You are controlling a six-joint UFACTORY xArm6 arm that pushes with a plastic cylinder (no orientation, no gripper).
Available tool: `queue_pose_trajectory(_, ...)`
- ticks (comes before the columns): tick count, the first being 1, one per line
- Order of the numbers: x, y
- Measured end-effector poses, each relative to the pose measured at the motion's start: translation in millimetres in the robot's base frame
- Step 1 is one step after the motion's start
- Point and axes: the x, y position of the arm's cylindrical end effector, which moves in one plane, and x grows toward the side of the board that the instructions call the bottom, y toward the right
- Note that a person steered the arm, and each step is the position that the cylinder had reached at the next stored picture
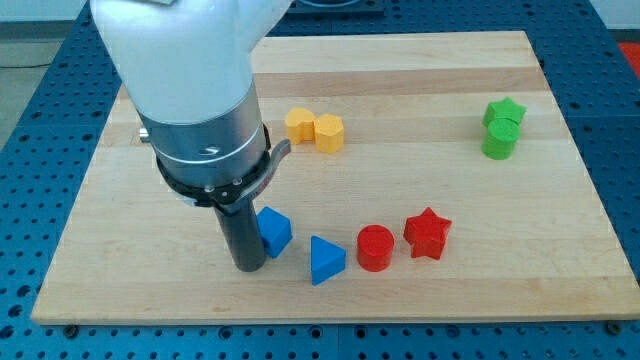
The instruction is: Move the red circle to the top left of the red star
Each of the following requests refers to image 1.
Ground red cylinder block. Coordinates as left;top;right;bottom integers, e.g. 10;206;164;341
357;224;395;272

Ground green cylinder block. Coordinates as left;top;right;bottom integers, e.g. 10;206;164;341
481;119;521;160

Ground green star block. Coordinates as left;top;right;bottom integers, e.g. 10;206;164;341
482;97;527;127

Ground blue triangle block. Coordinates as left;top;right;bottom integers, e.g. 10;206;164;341
310;236;346;286

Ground red star block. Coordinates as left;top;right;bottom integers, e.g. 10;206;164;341
403;207;452;260

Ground blue cube block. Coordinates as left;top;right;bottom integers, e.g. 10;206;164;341
257;207;293;258

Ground yellow hexagon block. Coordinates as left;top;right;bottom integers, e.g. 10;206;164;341
314;114;344;154

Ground wooden board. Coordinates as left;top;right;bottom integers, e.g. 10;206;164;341
31;31;639;325

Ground yellow heart block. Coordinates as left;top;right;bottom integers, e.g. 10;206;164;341
285;107;316;144

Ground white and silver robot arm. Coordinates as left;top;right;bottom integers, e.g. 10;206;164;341
90;0;291;207

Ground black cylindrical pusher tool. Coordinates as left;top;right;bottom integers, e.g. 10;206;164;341
214;200;266;272

